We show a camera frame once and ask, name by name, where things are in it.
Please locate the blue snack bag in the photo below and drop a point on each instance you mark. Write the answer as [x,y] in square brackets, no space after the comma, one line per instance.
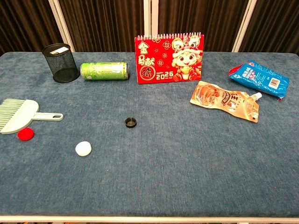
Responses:
[259,78]

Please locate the orange spouted sauce pouch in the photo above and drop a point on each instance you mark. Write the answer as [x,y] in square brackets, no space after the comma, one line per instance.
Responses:
[224,100]

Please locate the red 2026 desk calendar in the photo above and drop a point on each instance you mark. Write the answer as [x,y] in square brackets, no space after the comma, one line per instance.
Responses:
[168,60]

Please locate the black bottle cap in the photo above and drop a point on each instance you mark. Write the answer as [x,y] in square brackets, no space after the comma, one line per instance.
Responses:
[131,122]

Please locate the black mesh pen holder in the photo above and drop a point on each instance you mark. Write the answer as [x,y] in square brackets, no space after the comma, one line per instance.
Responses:
[61,66]

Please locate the light green dustpan brush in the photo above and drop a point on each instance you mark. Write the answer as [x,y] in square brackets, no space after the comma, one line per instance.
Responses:
[22,112]

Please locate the red bottle cap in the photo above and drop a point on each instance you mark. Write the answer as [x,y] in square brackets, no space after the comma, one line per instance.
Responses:
[25,134]

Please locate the blue table cloth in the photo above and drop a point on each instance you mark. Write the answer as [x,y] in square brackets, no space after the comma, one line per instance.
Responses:
[149,151]

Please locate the white bottle cap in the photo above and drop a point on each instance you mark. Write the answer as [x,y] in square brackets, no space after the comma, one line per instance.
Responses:
[83,148]

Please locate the green energy drink can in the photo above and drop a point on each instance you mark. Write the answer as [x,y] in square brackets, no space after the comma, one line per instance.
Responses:
[104,71]

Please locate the white frame post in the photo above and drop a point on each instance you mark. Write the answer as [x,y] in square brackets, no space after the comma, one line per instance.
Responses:
[61,23]
[244,25]
[151,18]

